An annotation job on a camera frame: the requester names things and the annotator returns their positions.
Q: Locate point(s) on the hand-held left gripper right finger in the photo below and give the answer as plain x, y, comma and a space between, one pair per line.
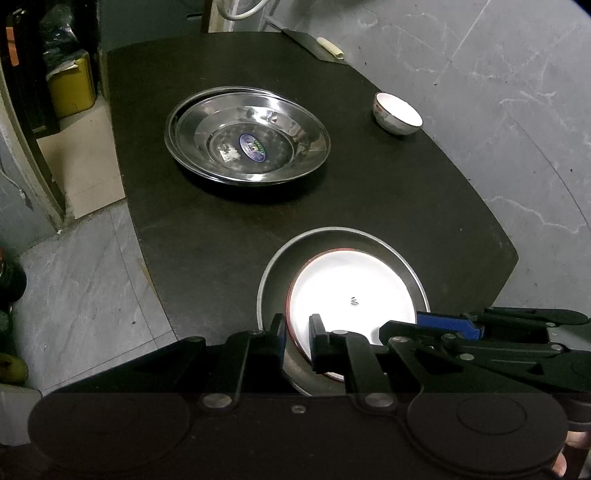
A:
318, 346

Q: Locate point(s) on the black plastic bag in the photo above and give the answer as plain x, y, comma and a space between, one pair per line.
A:
60, 27

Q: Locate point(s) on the dark green bottle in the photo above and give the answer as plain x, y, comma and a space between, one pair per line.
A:
11, 281

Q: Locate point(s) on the white plate with red rim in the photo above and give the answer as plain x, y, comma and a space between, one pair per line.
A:
341, 290

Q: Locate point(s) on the dark wooden door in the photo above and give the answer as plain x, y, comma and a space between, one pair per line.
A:
23, 69

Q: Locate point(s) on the yellow container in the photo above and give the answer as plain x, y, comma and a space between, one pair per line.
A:
71, 85

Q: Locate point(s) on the person's right hand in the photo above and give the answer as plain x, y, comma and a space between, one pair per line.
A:
579, 454

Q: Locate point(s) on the steel bowl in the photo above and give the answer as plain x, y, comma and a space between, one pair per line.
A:
277, 277

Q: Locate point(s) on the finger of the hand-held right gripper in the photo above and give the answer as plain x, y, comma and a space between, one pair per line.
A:
508, 353
448, 325

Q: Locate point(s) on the white container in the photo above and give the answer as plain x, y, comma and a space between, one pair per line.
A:
18, 415

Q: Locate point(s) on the white door frame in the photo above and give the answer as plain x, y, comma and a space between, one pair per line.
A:
27, 184

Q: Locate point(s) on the white ceramic bowl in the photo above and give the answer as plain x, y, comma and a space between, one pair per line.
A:
399, 110

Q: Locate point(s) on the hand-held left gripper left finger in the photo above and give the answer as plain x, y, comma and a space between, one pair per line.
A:
277, 346

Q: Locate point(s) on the yellow green bottle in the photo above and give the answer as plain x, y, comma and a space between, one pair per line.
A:
11, 369

